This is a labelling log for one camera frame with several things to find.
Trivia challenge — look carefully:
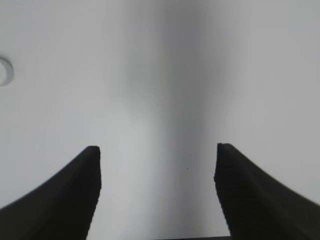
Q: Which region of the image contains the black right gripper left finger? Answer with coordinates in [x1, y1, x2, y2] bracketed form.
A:
[0, 146, 102, 240]

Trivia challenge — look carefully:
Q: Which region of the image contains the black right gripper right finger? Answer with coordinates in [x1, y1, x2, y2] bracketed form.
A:
[214, 143, 320, 240]

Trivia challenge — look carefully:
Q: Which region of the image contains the white bottle cap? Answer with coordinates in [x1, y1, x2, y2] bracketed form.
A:
[0, 56, 15, 87]

